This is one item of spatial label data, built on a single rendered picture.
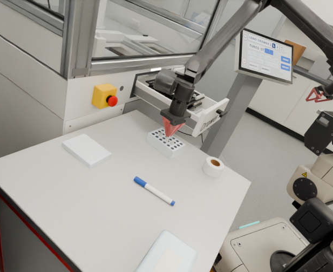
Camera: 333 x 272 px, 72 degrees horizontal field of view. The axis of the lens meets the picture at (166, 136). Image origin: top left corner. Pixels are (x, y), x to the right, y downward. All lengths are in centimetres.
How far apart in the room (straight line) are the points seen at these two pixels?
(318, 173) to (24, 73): 120
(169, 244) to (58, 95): 55
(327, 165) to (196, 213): 65
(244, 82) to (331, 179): 103
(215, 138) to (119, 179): 150
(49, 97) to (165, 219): 53
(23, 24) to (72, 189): 53
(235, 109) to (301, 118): 208
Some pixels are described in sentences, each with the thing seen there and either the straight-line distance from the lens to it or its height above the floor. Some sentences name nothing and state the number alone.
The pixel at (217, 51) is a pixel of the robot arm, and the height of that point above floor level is 113.
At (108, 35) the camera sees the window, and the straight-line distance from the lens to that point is 82.
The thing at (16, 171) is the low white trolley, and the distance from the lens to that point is 70.
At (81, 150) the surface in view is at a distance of 74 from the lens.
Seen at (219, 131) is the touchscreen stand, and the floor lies 39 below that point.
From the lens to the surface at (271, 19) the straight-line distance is 261.
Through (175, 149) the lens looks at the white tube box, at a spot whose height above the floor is 80.
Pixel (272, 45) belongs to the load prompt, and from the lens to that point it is 199.
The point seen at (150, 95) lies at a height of 87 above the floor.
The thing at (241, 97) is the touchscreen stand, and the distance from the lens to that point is 197.
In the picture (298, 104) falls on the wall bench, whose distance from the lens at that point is 392.
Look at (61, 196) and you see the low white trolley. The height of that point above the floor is 76.
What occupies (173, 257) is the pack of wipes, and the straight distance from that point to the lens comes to 54.
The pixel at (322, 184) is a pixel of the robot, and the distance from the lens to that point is 118.
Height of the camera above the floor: 125
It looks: 31 degrees down
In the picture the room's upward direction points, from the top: 21 degrees clockwise
